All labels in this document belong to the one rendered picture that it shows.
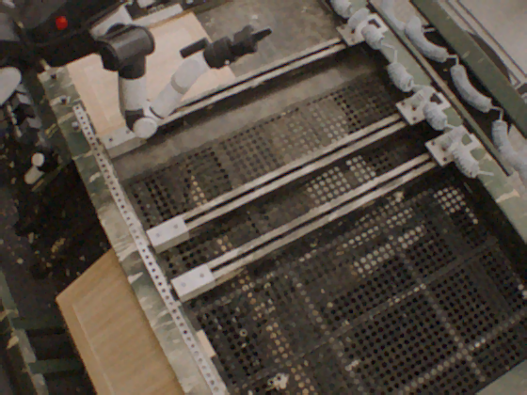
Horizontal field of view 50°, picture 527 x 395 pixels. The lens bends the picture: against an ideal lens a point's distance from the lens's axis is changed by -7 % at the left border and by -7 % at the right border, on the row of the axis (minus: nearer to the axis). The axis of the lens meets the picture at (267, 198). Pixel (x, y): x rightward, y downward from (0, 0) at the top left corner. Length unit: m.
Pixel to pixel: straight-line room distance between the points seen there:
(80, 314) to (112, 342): 0.20
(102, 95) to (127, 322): 0.87
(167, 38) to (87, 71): 0.35
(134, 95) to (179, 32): 0.67
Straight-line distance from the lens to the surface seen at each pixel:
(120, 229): 2.00
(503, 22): 7.26
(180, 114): 2.16
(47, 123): 2.31
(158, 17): 2.51
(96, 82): 2.38
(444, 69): 2.81
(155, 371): 2.21
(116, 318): 2.31
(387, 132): 2.17
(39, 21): 1.81
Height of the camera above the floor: 1.88
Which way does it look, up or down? 18 degrees down
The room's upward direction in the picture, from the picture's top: 51 degrees clockwise
